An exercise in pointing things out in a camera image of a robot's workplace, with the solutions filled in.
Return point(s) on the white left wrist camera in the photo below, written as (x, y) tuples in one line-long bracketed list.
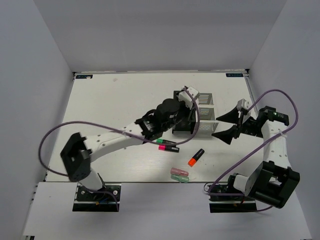
[(188, 95)]

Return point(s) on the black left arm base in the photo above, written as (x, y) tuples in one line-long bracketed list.
[(105, 200)]

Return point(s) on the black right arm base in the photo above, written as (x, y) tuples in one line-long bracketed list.
[(229, 199)]

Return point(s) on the black slotted organizer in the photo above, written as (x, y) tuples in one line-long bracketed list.
[(182, 126)]

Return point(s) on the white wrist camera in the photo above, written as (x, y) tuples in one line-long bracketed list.
[(243, 106), (188, 95)]

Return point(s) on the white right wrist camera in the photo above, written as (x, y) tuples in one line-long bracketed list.
[(243, 106)]

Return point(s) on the pink cap black highlighter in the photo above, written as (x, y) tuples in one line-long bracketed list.
[(169, 148)]

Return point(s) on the blue table label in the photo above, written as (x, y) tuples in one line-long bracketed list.
[(234, 75), (84, 76)]

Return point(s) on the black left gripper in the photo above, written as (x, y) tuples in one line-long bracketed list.
[(187, 107)]

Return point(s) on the orange cap black highlighter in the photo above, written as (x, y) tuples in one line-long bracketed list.
[(196, 157)]

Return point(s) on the right blue table label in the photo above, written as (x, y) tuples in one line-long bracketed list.
[(234, 75)]

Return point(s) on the green translucent eraser case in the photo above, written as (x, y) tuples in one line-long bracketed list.
[(180, 178)]

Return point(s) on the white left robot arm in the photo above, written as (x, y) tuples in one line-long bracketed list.
[(80, 151)]

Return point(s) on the green cap black highlighter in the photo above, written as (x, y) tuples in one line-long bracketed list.
[(165, 142)]

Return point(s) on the pink translucent eraser case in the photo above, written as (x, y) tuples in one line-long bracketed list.
[(176, 171)]

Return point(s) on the left blue table label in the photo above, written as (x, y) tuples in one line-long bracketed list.
[(84, 76)]

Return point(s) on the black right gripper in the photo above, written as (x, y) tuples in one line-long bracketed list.
[(226, 135)]

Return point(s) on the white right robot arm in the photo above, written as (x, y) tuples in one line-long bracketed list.
[(274, 180)]

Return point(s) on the white slotted organizer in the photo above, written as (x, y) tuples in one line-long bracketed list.
[(207, 120)]

